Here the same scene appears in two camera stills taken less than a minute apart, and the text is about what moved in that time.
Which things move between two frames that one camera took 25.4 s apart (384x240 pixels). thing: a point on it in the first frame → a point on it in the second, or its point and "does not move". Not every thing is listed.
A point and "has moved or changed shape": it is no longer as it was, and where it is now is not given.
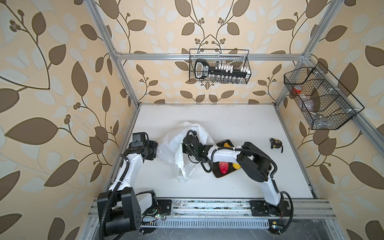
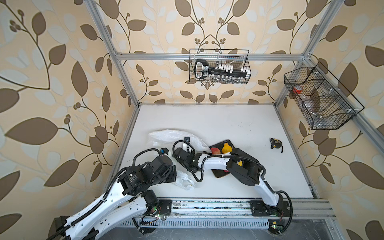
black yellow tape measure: [276, 143] does not move
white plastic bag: [170, 148] has moved or changed shape
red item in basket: [297, 91] does not move
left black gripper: [153, 144] → [173, 171]
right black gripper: [183, 144] → [193, 154]
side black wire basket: [324, 102] does not move
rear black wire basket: [231, 66] does not move
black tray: [217, 170] does not move
